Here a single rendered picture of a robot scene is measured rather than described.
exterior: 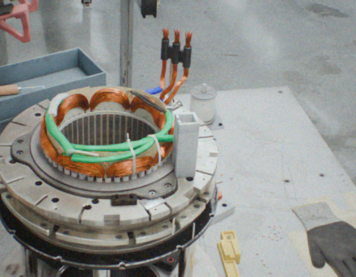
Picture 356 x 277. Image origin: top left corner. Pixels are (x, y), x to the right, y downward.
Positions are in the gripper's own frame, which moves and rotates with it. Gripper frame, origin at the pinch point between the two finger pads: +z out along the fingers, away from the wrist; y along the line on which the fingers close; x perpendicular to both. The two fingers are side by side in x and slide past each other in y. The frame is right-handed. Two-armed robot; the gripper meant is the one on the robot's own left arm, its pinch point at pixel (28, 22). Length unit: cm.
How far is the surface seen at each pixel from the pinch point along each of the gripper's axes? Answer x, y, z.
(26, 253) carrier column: 5.6, -30.7, 21.8
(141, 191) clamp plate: -19.3, -35.4, 6.4
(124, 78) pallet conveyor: 32, 120, 117
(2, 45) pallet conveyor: 68, 113, 82
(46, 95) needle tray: 0.7, -6.4, 10.9
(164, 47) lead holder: -23.9, -14.1, 0.4
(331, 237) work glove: -41, -17, 51
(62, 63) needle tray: 1.0, 6.1, 14.8
